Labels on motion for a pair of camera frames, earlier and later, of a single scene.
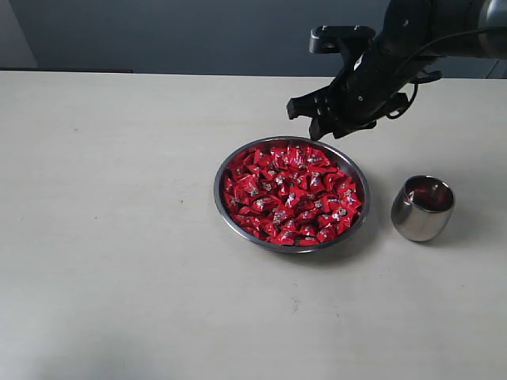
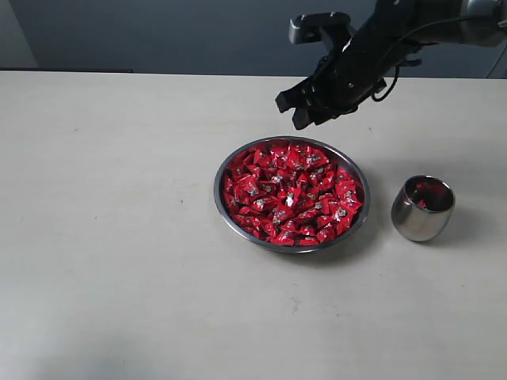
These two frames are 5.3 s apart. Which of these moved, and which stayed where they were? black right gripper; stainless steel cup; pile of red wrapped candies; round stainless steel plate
Moved: black right gripper
Stayed: stainless steel cup; pile of red wrapped candies; round stainless steel plate
